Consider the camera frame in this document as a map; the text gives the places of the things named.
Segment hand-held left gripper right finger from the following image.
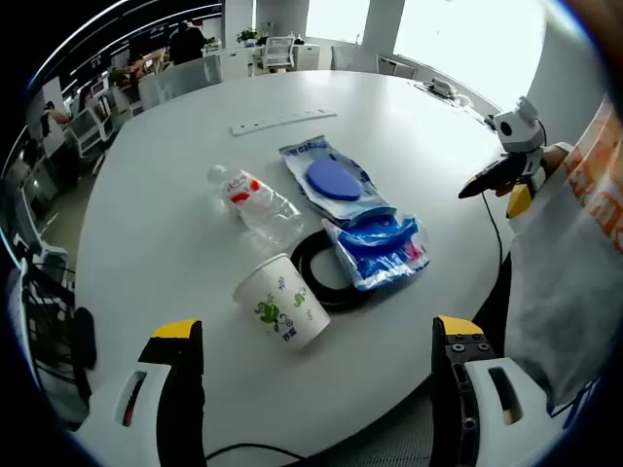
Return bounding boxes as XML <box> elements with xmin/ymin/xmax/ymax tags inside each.
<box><xmin>430</xmin><ymin>314</ymin><xmax>575</xmax><ymax>467</ymax></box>

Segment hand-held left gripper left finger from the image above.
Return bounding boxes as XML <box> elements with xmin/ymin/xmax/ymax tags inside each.
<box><xmin>72</xmin><ymin>319</ymin><xmax>208</xmax><ymax>467</ymax></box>

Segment blue plastic tissue pack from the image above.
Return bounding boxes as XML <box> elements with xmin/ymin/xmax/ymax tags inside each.
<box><xmin>322</xmin><ymin>212</ymin><xmax>432</xmax><ymax>292</ymax></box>

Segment white printed paper cup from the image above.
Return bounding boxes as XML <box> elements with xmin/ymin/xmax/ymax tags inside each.
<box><xmin>232</xmin><ymin>252</ymin><xmax>332</xmax><ymax>351</ymax></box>

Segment white pack with blue disc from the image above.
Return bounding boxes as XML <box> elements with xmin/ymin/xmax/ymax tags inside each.
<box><xmin>278</xmin><ymin>135</ymin><xmax>398</xmax><ymax>229</ymax></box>

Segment black rubber ring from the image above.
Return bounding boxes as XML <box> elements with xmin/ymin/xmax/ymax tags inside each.
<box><xmin>290</xmin><ymin>230</ymin><xmax>372</xmax><ymax>308</ymax></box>

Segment clear plastic water bottle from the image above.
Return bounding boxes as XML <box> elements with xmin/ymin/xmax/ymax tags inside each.
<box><xmin>206</xmin><ymin>163</ymin><xmax>306</xmax><ymax>245</ymax></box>

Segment person's right hand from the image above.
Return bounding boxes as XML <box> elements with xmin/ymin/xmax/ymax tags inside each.
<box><xmin>541</xmin><ymin>141</ymin><xmax>576</xmax><ymax>180</ymax></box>

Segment person's black trousers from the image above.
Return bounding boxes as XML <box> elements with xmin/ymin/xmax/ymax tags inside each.
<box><xmin>469</xmin><ymin>250</ymin><xmax>515</xmax><ymax>361</ymax></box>

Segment small white device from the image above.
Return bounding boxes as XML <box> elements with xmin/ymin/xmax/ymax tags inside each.
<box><xmin>429</xmin><ymin>77</ymin><xmax>458</xmax><ymax>98</ymax></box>

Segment black office chair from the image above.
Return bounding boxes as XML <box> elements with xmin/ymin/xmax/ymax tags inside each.
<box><xmin>9</xmin><ymin>252</ymin><xmax>98</xmax><ymax>429</ymax></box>

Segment white round table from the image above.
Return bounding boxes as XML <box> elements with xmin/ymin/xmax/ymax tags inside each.
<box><xmin>72</xmin><ymin>69</ymin><xmax>513</xmax><ymax>467</ymax></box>

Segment white power strip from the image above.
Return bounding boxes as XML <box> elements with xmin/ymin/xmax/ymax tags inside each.
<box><xmin>230</xmin><ymin>109</ymin><xmax>338</xmax><ymax>137</ymax></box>

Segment white mesh office chair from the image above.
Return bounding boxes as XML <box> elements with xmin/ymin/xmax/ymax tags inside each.
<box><xmin>66</xmin><ymin>102</ymin><xmax>117</xmax><ymax>158</ymax></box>
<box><xmin>261</xmin><ymin>35</ymin><xmax>297</xmax><ymax>70</ymax></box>

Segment grey office chair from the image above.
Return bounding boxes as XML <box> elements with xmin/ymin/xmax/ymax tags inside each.
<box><xmin>138</xmin><ymin>54</ymin><xmax>224</xmax><ymax>111</ymax></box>

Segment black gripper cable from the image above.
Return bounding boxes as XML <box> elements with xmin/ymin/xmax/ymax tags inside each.
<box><xmin>480</xmin><ymin>191</ymin><xmax>506</xmax><ymax>267</ymax></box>

